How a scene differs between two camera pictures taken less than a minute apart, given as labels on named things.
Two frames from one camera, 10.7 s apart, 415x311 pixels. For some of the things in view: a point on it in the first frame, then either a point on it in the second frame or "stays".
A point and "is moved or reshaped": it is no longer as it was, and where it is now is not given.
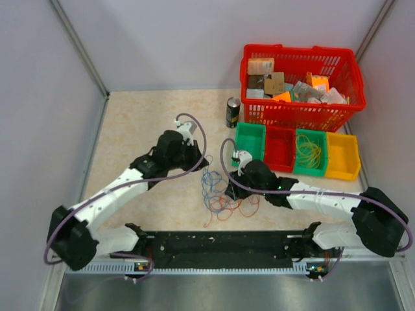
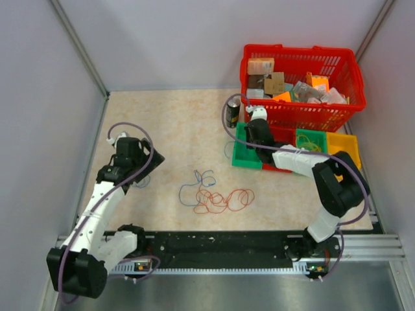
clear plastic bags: (304, 93) stays
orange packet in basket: (319, 81) stays
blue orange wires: (216, 199) is moved or reshaped
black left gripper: (195, 153) → (155, 160)
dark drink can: (232, 111) stays
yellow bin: (343, 161) stays
